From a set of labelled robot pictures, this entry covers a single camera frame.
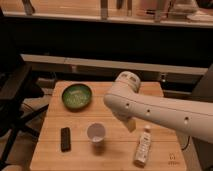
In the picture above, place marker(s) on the white tube bottle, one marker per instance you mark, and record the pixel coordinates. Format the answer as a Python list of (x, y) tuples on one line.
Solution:
[(142, 150)]

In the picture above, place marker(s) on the black remote control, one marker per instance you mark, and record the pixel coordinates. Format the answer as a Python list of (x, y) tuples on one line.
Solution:
[(65, 139)]

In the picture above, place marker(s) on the black office chair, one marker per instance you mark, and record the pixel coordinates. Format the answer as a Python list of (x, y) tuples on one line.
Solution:
[(16, 84)]

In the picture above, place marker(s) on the green bowl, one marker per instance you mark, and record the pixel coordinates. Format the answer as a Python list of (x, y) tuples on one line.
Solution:
[(76, 96)]

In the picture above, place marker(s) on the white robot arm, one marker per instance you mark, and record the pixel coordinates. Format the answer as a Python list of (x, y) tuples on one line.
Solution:
[(190, 117)]

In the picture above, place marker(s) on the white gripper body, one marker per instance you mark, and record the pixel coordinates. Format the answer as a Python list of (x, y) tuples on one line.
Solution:
[(130, 124)]

